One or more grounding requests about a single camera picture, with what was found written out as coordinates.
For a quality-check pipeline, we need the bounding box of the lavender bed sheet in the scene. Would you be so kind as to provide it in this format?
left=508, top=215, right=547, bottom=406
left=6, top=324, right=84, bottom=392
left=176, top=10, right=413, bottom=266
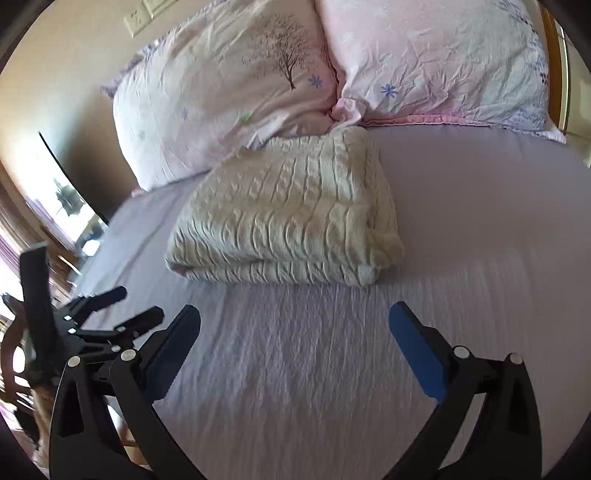
left=69, top=124, right=591, bottom=480

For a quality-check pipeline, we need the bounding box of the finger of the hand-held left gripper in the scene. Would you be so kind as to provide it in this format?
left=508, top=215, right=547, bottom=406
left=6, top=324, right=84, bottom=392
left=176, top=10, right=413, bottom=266
left=81, top=308, right=165, bottom=358
left=65, top=285, right=127, bottom=324

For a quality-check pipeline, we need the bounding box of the pink pillow with tree print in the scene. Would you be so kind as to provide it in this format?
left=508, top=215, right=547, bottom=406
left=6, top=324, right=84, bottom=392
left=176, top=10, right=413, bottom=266
left=100, top=0, right=340, bottom=192

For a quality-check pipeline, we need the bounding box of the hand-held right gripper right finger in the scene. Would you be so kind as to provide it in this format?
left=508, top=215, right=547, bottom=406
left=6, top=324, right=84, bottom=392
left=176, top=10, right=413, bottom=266
left=383, top=301, right=544, bottom=480

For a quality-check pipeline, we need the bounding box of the wooden headboard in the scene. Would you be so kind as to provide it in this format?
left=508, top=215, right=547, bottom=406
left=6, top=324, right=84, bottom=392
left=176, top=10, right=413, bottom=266
left=538, top=4, right=573, bottom=132

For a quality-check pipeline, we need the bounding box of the cream knitted blanket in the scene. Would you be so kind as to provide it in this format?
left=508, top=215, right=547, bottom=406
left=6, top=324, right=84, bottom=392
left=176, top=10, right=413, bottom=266
left=165, top=127, right=406, bottom=288

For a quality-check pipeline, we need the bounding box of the pink pillow with blue flowers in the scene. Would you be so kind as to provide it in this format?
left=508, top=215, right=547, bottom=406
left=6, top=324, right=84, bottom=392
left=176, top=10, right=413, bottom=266
left=315, top=0, right=568, bottom=145

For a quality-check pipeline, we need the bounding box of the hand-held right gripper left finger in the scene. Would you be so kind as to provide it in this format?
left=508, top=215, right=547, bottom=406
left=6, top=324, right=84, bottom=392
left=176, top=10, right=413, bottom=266
left=48, top=305, right=202, bottom=480

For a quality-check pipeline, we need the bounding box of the white wall switch plate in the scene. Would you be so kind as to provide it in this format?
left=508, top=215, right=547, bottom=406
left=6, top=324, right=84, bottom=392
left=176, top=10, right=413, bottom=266
left=123, top=0, right=178, bottom=38

